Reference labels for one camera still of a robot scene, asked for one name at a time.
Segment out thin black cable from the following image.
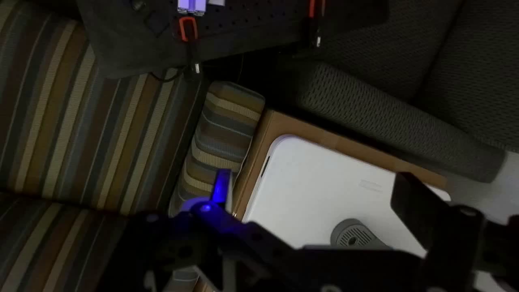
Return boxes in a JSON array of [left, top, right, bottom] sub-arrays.
[[149, 67, 187, 85]]

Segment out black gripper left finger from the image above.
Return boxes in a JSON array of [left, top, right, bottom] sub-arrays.
[[102, 203, 305, 292]]

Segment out orange black clamp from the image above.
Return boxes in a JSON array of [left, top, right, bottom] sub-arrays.
[[177, 15, 203, 76], [305, 0, 328, 50]]

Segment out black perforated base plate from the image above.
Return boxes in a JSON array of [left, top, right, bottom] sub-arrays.
[[75, 0, 391, 81]]

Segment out small white device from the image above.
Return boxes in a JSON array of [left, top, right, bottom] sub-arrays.
[[175, 0, 211, 16]]

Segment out striped fabric cushion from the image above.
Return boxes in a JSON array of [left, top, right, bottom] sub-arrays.
[[0, 0, 268, 292]]

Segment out dark grey fabric sofa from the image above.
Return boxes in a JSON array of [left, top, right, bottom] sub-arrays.
[[291, 0, 519, 185]]

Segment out white top wooden table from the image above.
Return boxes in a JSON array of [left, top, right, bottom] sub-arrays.
[[232, 109, 519, 292]]

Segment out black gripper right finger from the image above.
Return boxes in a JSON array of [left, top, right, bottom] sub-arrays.
[[389, 171, 519, 292]]

